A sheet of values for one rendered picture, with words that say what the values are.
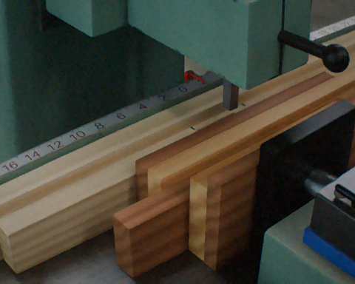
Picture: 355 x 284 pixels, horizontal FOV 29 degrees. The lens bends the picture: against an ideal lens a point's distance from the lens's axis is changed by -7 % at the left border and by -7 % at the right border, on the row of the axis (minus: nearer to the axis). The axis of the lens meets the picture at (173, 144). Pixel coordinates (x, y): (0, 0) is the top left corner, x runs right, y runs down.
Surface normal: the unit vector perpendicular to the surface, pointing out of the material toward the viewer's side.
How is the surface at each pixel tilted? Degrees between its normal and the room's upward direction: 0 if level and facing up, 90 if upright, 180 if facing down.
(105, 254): 0
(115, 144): 0
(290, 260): 90
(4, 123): 90
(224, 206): 90
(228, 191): 90
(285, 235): 0
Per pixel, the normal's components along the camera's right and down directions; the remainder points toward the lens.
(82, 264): 0.00, -0.81
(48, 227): 0.63, 0.45
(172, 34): -0.77, 0.37
